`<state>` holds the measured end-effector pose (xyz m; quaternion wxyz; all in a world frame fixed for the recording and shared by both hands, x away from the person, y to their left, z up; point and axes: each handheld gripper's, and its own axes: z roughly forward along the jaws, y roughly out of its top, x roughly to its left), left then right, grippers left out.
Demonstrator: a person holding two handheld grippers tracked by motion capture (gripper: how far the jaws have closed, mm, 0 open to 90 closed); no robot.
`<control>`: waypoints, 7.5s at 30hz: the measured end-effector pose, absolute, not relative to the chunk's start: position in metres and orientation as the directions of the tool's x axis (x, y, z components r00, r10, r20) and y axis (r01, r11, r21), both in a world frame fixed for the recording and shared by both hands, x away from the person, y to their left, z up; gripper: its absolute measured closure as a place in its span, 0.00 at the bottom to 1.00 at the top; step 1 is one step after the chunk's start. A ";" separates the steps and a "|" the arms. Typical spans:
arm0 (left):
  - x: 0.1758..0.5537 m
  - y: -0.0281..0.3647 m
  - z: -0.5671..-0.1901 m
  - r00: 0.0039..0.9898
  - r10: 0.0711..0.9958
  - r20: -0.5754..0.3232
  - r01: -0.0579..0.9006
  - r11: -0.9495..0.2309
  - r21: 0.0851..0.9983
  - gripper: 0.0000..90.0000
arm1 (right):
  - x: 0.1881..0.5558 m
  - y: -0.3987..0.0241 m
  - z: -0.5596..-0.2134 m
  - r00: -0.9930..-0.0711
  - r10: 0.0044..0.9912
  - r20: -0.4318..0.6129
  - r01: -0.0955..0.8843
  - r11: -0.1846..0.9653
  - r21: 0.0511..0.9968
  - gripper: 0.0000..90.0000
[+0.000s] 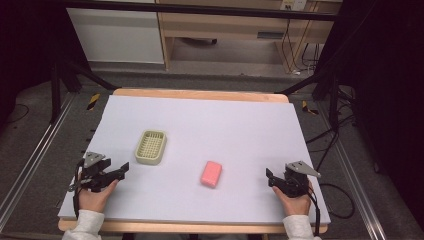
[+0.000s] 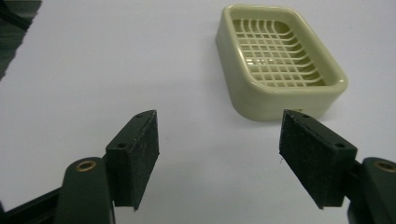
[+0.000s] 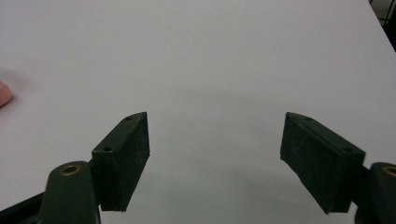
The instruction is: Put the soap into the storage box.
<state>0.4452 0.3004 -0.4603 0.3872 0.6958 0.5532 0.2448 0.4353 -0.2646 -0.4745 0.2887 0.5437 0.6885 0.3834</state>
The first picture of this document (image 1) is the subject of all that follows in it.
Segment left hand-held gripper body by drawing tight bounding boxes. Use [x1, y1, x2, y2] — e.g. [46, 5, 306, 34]
[68, 151, 117, 194]

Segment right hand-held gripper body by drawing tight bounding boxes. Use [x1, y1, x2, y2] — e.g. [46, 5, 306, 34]
[280, 160, 322, 199]

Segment beige plastic soap dish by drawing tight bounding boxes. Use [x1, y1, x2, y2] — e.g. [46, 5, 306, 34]
[134, 129, 168, 167]

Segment pink soap bar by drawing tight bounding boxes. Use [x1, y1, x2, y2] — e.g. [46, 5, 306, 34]
[200, 160, 223, 189]

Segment person's right hand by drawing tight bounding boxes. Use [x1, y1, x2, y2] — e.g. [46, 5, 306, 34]
[272, 181, 313, 217]

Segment person's left hand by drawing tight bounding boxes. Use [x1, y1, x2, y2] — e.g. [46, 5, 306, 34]
[77, 179, 120, 214]

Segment white foam mat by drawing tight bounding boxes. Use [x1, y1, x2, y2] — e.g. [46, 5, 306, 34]
[57, 94, 332, 225]

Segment yellow black striped tape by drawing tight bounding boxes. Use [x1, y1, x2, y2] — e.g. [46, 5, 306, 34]
[86, 92, 101, 112]
[301, 99, 320, 116]

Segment black metal stand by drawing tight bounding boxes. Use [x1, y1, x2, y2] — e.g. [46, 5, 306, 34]
[49, 59, 118, 125]
[274, 65, 342, 132]

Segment wooden table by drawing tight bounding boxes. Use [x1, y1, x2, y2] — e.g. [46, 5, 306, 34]
[57, 87, 330, 235]

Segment white cabinet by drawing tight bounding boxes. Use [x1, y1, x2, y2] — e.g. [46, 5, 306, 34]
[66, 7, 165, 65]

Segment black curtain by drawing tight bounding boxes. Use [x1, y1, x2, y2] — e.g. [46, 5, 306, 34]
[0, 0, 88, 129]
[314, 0, 424, 232]

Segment wooden desk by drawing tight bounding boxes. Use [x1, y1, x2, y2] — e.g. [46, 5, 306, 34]
[155, 0, 345, 73]

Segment black metal crossbar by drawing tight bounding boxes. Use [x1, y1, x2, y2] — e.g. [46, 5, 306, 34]
[62, 0, 338, 22]

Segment left hand-held gripper cable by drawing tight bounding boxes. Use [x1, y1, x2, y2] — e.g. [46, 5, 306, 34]
[72, 159, 86, 220]

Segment hand-held gripper cable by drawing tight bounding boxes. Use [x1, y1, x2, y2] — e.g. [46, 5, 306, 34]
[72, 159, 86, 220]
[307, 185, 322, 236]

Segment right hand-held gripper cable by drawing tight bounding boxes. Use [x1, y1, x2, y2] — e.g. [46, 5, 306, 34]
[307, 185, 322, 236]

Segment black looped floor cable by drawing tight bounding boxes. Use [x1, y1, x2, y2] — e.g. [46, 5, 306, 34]
[319, 182, 356, 220]

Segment metal floor rail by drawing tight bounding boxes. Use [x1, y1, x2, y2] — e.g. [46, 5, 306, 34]
[0, 92, 77, 232]
[315, 99, 390, 240]

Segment thin black floor cable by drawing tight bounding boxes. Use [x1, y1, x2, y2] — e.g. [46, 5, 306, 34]
[5, 103, 31, 125]

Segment cable bundle under desk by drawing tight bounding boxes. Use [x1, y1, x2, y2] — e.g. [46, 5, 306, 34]
[280, 18, 322, 75]

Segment white wall socket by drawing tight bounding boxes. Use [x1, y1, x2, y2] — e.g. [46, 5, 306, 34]
[279, 0, 308, 12]

